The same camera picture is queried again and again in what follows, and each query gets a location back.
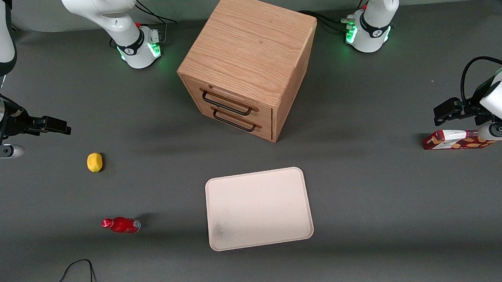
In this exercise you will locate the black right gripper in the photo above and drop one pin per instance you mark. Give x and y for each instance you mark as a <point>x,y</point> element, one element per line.
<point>16,123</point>

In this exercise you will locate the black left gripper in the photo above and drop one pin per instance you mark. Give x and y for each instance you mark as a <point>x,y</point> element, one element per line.
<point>472,107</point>

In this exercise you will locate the red coke bottle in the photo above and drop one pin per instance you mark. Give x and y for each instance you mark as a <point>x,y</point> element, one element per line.
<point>123,225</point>

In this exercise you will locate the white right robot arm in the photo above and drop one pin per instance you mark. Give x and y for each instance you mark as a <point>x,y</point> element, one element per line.
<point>139,52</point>

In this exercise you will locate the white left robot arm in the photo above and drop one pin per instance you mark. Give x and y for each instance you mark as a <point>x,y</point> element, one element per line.
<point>371,38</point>

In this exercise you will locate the beige plastic tray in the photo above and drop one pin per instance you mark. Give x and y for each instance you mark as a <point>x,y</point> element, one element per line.
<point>258,208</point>

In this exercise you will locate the red snack box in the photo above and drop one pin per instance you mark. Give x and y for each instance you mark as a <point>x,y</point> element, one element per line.
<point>450,143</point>

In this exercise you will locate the yellow lemon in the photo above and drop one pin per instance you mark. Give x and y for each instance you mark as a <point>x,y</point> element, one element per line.
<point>94,162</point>

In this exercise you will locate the wooden drawer cabinet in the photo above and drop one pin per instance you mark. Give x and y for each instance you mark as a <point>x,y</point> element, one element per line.
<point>247,52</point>

